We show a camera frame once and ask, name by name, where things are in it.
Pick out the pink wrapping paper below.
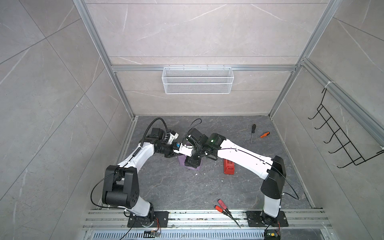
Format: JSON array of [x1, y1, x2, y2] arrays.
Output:
[[177, 155, 202, 171]]

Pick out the red tape dispenser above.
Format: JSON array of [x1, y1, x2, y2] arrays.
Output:
[[224, 159, 235, 175]]

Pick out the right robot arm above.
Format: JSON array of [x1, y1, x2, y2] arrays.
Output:
[[177, 133, 288, 225]]

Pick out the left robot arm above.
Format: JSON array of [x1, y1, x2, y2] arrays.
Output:
[[90, 141, 181, 228]]

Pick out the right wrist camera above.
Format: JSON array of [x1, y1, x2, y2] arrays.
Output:
[[174, 128, 208, 157]]

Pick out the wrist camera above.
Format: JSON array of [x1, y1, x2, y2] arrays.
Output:
[[145, 128, 179, 145], [174, 128, 208, 157]]

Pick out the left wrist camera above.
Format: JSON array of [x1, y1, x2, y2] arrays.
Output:
[[145, 128, 179, 145]]

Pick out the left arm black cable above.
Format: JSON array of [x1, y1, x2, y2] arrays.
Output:
[[89, 117, 169, 209]]

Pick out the black handled screwdriver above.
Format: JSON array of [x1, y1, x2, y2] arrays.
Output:
[[250, 124, 257, 143]]

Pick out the red handled screwdriver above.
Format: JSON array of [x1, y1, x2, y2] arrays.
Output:
[[215, 205, 241, 228]]

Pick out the orange handled screwdriver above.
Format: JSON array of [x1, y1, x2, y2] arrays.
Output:
[[260, 132, 270, 139]]

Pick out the white wire mesh basket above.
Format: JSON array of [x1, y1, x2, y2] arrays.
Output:
[[162, 67, 234, 95]]

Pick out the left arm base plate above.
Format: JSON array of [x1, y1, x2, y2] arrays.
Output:
[[127, 211, 169, 228]]

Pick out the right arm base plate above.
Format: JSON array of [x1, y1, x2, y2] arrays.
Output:
[[245, 211, 289, 227]]

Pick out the aluminium mounting rail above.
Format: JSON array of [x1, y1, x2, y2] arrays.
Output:
[[80, 209, 332, 230]]

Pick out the black wire hook rack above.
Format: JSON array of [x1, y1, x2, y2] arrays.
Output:
[[308, 88, 384, 169]]

